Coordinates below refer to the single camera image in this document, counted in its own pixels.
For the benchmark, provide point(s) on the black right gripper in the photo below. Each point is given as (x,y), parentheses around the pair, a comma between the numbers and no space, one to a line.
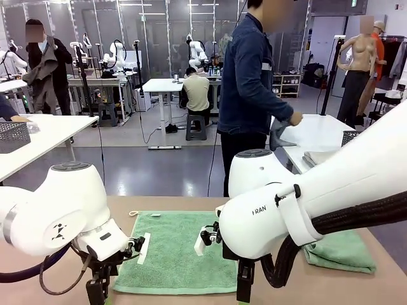
(245,267)

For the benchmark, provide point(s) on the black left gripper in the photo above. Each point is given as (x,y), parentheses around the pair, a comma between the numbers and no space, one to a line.
(101,270)

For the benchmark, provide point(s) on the green terry towel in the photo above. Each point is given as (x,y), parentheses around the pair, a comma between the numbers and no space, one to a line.
(343,254)
(175,254)

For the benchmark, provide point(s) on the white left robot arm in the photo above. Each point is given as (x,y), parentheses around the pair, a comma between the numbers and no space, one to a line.
(70,203)

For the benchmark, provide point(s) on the person's right forearm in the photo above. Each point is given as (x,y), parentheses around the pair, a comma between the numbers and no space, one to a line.
(273,108)

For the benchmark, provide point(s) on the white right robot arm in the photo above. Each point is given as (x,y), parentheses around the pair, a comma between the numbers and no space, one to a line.
(334,190)

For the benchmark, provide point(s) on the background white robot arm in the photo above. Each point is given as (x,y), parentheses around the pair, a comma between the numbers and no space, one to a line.
(197,51)
(116,54)
(16,60)

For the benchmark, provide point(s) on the grey plastic mesh basket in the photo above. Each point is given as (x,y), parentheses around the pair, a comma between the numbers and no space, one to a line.
(349,138)
(14,136)

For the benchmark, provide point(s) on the person's right hand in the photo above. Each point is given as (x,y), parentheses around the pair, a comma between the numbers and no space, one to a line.
(296,119)

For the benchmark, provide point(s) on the light grey folded towel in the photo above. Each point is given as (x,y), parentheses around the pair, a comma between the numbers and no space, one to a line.
(318,157)

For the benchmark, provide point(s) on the grey plastic stool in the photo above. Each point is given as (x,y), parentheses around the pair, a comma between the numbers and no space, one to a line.
(108,116)
(194,127)

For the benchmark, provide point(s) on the black sneaker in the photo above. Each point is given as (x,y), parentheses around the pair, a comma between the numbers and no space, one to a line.
(171,128)

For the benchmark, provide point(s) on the seated person beige shirt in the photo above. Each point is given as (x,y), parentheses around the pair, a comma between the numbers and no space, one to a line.
(197,92)

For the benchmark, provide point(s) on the person in dark sweater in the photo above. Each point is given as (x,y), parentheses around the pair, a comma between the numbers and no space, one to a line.
(6,109)

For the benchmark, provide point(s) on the person in denim jacket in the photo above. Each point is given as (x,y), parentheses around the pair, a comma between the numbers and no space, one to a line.
(245,79)

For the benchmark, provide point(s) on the black tripod stand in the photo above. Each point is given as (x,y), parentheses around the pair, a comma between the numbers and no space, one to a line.
(139,68)
(330,79)
(84,79)

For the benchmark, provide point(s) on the white standing desk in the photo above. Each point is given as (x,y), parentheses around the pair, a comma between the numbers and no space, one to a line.
(160,85)

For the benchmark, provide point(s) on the metal cup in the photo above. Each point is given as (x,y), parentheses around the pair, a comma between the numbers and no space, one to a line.
(175,77)

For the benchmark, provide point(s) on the grey brown jacket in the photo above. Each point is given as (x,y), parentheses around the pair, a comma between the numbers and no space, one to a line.
(41,79)

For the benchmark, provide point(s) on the black bags pile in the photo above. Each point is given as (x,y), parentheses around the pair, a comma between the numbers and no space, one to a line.
(313,74)

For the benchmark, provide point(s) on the white lab desk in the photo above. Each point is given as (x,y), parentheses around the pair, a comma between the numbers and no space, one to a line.
(12,85)

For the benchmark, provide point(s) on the black shelf cart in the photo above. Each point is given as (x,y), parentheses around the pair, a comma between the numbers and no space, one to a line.
(378,105)

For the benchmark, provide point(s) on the person in dark cap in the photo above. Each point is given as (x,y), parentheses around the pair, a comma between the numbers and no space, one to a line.
(216,60)

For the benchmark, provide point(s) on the man in black sweater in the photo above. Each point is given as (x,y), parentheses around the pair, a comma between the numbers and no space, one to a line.
(62,54)

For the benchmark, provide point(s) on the bare mannequin black trousers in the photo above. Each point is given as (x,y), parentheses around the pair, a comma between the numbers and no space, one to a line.
(361,54)

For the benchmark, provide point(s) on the clothes rack with garments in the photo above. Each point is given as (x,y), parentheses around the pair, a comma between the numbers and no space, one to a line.
(392,54)

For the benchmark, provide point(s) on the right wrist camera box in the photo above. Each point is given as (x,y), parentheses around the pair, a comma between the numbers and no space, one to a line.
(199,244)

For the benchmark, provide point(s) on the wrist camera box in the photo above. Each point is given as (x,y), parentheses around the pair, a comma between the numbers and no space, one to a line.
(143,249)
(199,244)

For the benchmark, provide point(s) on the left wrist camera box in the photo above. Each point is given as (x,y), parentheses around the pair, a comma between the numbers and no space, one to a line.
(143,249)

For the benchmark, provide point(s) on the white frame workbench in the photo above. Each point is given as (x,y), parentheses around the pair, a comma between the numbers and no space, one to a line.
(109,82)

